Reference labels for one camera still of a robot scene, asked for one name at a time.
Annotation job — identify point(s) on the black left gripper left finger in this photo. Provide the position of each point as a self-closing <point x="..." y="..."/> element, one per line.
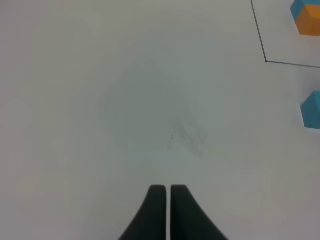
<point x="150" y="222"/>

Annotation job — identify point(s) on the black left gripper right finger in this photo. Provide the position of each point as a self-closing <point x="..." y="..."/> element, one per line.
<point x="187" y="219"/>

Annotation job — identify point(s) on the template orange cube block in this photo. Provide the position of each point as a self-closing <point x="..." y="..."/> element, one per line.
<point x="308" y="20"/>

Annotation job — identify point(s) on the template blue cube block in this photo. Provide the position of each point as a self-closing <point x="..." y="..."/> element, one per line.
<point x="298" y="10"/>

